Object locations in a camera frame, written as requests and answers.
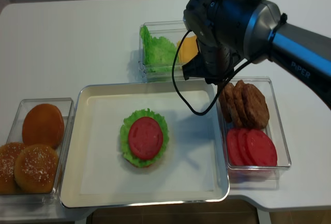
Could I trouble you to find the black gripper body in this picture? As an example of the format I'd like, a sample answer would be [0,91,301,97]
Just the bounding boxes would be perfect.
[196,39,244,85]

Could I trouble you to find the brown patty front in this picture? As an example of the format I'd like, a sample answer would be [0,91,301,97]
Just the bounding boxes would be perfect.
[242,84,269,129]

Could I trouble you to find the brown patty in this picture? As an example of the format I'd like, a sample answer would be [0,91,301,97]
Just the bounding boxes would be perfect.
[224,82,243,128]
[242,84,269,129]
[233,80,253,128]
[218,90,232,123]

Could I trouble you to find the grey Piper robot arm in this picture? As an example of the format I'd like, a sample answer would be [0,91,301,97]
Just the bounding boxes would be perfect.
[182,0,330,105]

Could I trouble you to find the yellow cheese slices stack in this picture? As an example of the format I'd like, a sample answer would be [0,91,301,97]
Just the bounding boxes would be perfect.
[178,35,198,64]

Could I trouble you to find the green lettuce leaves in container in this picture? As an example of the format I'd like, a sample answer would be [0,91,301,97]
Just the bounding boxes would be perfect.
[140,25,177,73]

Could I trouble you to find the clear lettuce cheese container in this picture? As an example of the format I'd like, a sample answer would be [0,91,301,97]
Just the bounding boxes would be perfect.
[139,21,195,82]

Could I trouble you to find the lettuce leaf on bun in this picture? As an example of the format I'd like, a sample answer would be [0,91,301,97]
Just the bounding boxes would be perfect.
[120,109,169,159]

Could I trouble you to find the brown patty rear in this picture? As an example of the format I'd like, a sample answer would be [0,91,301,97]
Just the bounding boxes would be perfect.
[218,90,232,123]

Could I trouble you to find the tomato slice rear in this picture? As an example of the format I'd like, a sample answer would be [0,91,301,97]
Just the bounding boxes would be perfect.
[227,128,245,166]

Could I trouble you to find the tomato slice middle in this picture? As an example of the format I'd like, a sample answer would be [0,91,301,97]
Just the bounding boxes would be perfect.
[238,128,255,166]

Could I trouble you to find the clear patty tomato container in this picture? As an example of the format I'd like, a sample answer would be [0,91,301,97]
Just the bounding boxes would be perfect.
[224,77,292,184]

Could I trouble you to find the tomato slice front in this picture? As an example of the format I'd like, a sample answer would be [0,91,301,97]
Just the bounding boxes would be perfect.
[246,129,278,167]

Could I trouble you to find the white paper liner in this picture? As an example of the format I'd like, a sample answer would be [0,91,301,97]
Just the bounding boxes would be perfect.
[81,93,217,197]

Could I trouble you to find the white serving tray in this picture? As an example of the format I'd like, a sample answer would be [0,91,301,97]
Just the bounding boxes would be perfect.
[60,80,229,208]

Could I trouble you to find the plain bun in container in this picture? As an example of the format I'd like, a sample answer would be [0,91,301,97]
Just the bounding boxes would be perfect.
[22,103,65,149]

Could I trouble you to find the sesame bun right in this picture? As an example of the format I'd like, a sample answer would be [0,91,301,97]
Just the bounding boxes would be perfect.
[14,144,59,193]

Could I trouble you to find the sesame bun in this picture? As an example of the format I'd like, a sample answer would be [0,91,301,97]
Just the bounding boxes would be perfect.
[14,144,59,193]
[0,142,26,195]

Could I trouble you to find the clear bun container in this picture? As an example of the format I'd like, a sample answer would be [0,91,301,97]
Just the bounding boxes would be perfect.
[1,98,75,205]

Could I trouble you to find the sesame bun left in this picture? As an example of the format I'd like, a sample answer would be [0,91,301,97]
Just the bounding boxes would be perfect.
[0,142,26,195]

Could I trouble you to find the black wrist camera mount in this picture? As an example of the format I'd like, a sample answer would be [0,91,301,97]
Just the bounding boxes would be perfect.
[182,54,208,80]

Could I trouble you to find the black cable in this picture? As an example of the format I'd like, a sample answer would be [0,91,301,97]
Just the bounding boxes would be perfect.
[171,29,253,116]

